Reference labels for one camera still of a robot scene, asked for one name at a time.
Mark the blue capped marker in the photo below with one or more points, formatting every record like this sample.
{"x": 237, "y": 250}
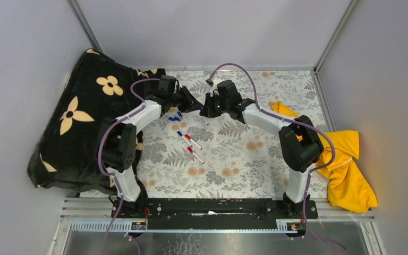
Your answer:
{"x": 204, "y": 118}
{"x": 184, "y": 138}

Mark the yellow cloth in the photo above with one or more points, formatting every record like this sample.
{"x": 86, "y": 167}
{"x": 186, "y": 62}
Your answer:
{"x": 347, "y": 187}

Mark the red capped marker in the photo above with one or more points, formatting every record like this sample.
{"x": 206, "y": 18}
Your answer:
{"x": 195, "y": 155}
{"x": 194, "y": 142}

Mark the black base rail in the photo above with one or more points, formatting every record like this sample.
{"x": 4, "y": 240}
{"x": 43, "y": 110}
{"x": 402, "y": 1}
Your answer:
{"x": 163, "y": 214}

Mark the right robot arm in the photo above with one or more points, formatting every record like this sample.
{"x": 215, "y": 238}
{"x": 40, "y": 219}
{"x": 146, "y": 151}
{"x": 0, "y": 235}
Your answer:
{"x": 300, "y": 144}

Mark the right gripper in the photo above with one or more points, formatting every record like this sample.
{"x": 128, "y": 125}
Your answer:
{"x": 209, "y": 111}

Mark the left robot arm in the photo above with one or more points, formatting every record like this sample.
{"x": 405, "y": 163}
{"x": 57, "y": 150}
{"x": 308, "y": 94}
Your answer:
{"x": 116, "y": 151}

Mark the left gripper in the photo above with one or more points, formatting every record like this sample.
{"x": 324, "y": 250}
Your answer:
{"x": 188, "y": 103}

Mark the black floral blanket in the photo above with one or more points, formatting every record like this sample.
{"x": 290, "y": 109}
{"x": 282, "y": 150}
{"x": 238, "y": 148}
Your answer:
{"x": 66, "y": 154}

